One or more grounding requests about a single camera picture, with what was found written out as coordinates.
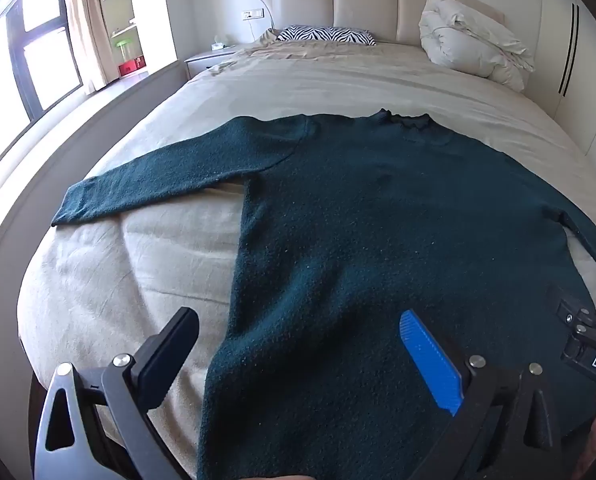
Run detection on bed with beige sheet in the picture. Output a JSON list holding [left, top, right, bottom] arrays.
[[0, 30, 596, 480]]

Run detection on white crumpled duvet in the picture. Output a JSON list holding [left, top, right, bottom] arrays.
[[418, 0, 535, 93]]

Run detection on beige padded headboard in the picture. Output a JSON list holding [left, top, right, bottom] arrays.
[[257, 0, 507, 45]]

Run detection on white wall shelf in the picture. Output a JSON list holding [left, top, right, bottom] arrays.
[[97, 0, 149, 79]]

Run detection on zebra print pillow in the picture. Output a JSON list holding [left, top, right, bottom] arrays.
[[276, 25, 377, 46]]

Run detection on red box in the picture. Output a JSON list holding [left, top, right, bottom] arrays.
[[117, 55, 145, 77]]

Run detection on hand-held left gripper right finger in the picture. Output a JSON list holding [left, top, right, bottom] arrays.
[[399, 309, 566, 480]]

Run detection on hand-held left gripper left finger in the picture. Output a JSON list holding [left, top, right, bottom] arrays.
[[30, 306, 201, 480]]

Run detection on white wardrobe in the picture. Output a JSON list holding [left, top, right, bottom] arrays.
[[532, 0, 596, 161]]

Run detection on black framed window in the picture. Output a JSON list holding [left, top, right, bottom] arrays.
[[0, 0, 85, 128]]

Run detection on dark teal knit sweater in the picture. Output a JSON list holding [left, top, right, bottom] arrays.
[[50, 108, 596, 480]]

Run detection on beige curtain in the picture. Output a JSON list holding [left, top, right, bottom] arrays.
[[64, 0, 117, 96]]

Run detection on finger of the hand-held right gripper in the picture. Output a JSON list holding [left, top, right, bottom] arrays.
[[556, 297, 596, 348]]

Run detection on black wardrobe handles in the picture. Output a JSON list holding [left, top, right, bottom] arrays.
[[557, 3, 580, 97]]

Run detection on white nightstand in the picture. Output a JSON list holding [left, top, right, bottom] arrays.
[[184, 45, 239, 81]]

